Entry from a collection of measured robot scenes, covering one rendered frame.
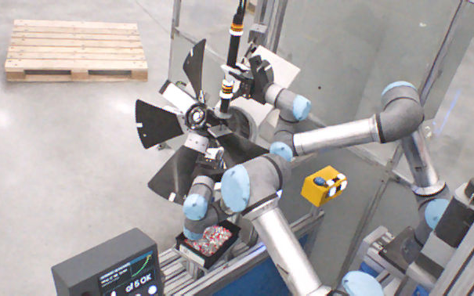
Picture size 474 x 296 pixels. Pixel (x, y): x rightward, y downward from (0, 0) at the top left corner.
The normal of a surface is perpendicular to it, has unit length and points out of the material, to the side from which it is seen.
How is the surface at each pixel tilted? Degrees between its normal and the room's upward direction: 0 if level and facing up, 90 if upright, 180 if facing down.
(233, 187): 86
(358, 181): 90
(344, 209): 90
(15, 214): 0
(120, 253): 15
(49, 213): 0
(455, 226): 90
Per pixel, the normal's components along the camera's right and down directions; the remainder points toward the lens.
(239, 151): 0.15, -0.69
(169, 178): 0.04, -0.04
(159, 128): -0.39, 0.42
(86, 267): -0.02, -0.90
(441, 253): -0.71, 0.33
